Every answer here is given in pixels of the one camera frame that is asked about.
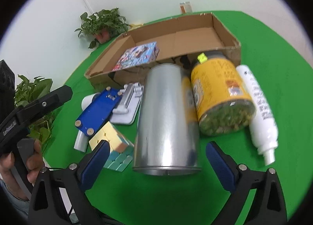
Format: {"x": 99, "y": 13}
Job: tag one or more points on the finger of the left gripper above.
{"x": 30, "y": 113}

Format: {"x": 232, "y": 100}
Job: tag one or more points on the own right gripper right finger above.
{"x": 268, "y": 206}

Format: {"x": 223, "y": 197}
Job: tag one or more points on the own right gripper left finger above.
{"x": 46, "y": 205}

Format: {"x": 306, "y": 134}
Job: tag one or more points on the white handheld fan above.
{"x": 83, "y": 123}

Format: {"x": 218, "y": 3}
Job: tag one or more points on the blue stapler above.
{"x": 104, "y": 105}

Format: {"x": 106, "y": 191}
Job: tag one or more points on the white spray bottle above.
{"x": 263, "y": 128}

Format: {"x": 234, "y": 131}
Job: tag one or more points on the pastel rubik's cube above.
{"x": 121, "y": 149}

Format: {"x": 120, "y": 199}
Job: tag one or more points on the grey plastic tray part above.
{"x": 126, "y": 111}

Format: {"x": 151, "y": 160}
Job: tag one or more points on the yellow label food jar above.
{"x": 223, "y": 105}

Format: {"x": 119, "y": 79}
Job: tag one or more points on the silver metal canister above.
{"x": 167, "y": 140}

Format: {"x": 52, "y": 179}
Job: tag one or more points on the colourful anime picture box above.
{"x": 138, "y": 55}

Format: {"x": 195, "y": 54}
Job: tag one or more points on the large cardboard box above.
{"x": 180, "y": 40}

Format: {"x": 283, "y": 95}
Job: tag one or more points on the person's left hand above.
{"x": 19, "y": 177}

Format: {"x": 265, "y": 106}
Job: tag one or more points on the large potted green plant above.
{"x": 27, "y": 93}

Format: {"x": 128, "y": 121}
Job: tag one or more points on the green table cloth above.
{"x": 135, "y": 198}

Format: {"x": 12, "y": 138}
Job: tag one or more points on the small potted green plant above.
{"x": 102, "y": 26}

